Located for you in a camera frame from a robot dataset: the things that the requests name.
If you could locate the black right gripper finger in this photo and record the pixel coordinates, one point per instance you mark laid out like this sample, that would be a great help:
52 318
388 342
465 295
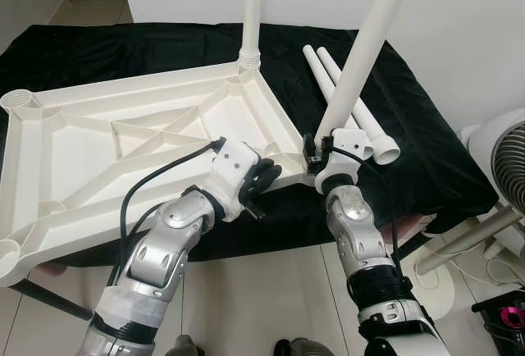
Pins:
309 149

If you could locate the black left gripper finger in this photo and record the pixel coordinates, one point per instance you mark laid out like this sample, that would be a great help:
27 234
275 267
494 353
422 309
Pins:
262 168
267 185

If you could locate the white plastic table leg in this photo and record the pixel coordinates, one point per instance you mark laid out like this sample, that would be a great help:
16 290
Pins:
253 11
369 36
314 59
385 149

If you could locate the white plastic table top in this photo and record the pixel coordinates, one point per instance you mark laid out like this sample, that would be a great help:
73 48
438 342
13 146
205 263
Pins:
123 167

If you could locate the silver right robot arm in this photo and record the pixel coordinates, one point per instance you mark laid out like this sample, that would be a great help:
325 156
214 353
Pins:
357 225

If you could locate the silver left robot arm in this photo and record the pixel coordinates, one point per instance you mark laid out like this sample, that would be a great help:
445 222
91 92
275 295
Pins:
164 241

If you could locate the black table cloth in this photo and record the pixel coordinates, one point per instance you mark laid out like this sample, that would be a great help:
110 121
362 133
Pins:
426 167

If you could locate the black metal table leg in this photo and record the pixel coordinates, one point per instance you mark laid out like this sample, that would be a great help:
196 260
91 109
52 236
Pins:
414 251
49 298

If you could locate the grey right robot foot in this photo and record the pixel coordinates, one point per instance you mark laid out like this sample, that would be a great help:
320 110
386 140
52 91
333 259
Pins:
302 348

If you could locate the grey robot foot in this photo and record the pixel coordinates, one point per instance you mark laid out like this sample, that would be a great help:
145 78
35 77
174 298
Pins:
182 348
302 348

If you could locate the grey left robot foot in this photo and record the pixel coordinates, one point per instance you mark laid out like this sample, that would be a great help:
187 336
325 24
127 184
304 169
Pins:
182 348

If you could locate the magenta vacuum cleaner part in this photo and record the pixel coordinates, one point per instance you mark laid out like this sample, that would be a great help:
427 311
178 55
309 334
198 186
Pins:
513 317

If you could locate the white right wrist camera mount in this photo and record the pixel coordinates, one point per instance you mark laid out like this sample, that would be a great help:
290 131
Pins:
349 141

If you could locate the white pedestal fan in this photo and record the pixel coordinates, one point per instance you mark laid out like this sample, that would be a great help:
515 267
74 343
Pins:
509 167

